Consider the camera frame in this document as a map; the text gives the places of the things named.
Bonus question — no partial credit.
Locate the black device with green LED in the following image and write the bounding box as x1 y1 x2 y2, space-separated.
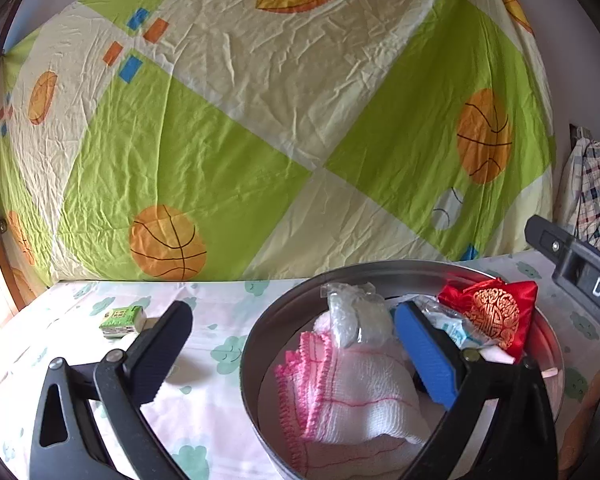
524 214 600 324

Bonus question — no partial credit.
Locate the clear bubble wrap bag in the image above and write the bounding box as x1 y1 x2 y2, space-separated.
321 282 394 349

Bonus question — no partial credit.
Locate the plaid fabric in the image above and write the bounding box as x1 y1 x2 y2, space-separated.
555 138 600 251

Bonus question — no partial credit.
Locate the green cream basketball bedsheet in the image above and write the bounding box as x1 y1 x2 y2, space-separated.
0 0 555 292

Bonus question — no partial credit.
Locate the cotton swab pack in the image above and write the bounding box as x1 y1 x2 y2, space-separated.
413 296 495 350

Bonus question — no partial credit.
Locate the red embroidered satin pouch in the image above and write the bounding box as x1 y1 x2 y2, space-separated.
438 278 538 362

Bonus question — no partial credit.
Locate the white pink-trimmed gauze cloth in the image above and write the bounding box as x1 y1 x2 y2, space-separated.
275 313 431 479

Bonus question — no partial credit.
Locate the small green white box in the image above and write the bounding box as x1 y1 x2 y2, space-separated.
99 304 146 339

